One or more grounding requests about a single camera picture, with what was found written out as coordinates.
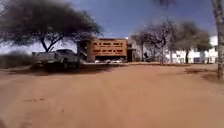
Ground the brown building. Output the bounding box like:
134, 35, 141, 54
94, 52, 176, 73
76, 37, 137, 63

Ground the pale tree trunk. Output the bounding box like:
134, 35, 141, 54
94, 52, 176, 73
211, 0, 224, 80

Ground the white two-storey building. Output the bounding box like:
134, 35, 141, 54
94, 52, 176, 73
164, 35, 220, 65

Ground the grey pickup truck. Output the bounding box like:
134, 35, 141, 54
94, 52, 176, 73
31, 48, 82, 72

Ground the group of bare trees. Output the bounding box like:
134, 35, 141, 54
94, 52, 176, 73
130, 20, 212, 65

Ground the large spreading tree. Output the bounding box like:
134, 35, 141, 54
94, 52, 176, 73
0, 0, 103, 53

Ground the dry bush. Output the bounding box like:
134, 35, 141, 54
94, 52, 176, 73
0, 50, 34, 70

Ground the red dirt ground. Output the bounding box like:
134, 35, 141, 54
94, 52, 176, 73
0, 61, 224, 128

